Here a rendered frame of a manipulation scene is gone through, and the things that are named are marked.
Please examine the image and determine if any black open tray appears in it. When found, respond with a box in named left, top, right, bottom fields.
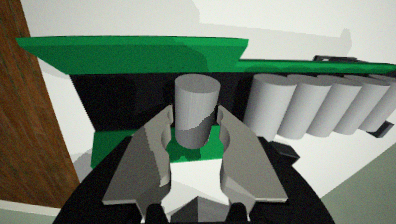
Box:
left=269, top=141, right=300, bottom=165

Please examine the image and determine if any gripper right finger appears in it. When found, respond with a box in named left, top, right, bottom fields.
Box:
left=215, top=103, right=335, bottom=224

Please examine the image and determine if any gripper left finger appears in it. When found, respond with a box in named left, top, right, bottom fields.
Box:
left=52, top=103, right=175, bottom=224

